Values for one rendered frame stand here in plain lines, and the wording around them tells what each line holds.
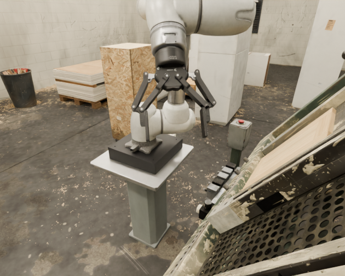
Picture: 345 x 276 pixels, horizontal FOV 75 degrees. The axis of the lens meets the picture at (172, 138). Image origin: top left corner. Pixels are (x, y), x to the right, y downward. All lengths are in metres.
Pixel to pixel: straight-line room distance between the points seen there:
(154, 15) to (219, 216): 0.64
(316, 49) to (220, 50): 1.90
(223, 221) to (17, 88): 4.63
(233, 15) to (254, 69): 5.45
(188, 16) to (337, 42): 4.24
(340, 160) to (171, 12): 0.50
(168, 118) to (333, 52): 3.81
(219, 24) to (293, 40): 8.54
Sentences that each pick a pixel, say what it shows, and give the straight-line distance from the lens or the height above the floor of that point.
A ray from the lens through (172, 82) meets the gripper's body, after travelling 0.56.
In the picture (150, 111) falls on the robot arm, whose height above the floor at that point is 1.08.
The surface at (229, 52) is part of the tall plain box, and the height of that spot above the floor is 1.11.
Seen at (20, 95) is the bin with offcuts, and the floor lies 0.25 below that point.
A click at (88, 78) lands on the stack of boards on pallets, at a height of 0.58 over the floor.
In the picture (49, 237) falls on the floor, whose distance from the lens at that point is 2.21.
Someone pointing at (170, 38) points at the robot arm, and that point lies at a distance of 0.57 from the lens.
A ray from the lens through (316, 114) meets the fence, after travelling 1.22.
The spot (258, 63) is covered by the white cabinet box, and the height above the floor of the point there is 0.54.
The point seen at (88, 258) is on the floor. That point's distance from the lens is 1.97.
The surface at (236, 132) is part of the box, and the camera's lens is 1.55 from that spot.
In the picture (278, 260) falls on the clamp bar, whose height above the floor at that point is 1.28.
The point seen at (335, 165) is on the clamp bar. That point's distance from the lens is 0.62.
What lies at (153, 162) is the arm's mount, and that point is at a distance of 1.30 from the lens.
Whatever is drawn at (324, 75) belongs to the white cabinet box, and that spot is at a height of 0.65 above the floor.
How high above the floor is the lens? 1.57
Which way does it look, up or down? 29 degrees down
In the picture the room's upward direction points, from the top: straight up
